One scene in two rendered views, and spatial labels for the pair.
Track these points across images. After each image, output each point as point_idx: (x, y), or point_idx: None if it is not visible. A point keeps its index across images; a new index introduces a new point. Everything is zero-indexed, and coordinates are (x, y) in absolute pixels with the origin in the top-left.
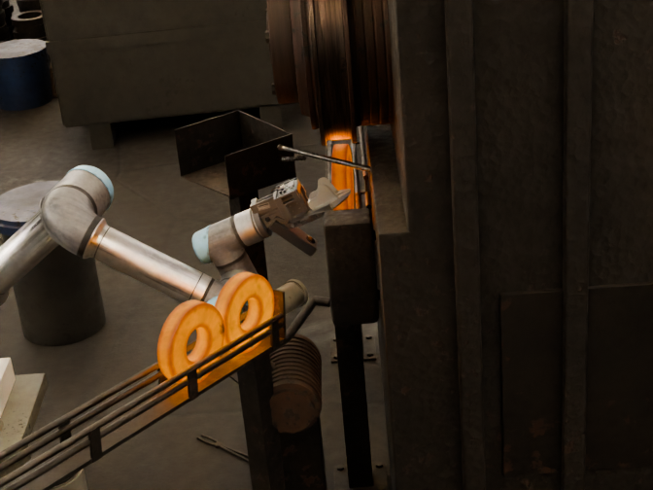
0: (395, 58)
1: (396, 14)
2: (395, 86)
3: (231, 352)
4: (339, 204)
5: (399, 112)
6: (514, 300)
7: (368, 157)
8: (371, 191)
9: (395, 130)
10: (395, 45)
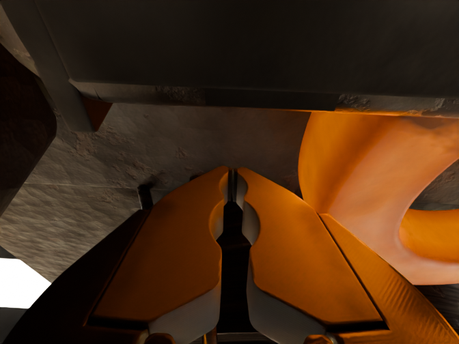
0: (77, 259)
1: (44, 278)
2: (78, 245)
3: None
4: (188, 181)
5: (12, 237)
6: None
7: (298, 176)
8: (184, 128)
9: (130, 201)
10: (50, 267)
